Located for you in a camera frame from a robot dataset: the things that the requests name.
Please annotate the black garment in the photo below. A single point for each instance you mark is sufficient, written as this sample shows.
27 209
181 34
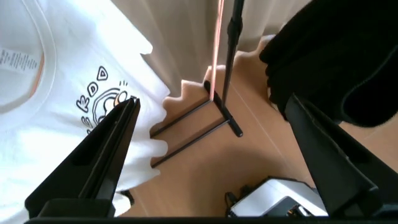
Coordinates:
326 46

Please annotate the white printed t-shirt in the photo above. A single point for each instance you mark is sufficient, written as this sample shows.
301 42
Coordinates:
62 124

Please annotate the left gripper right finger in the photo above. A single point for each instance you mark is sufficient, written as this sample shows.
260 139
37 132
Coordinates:
335 174

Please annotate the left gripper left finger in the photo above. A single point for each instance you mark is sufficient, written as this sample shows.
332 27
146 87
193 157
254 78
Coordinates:
93 161

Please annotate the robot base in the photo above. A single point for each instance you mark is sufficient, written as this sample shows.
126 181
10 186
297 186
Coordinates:
273 199

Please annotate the pink clothes hanger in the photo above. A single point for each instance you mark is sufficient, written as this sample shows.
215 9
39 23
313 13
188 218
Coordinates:
38 74
216 46

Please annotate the black clothes rack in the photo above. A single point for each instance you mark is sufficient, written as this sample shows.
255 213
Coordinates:
231 37

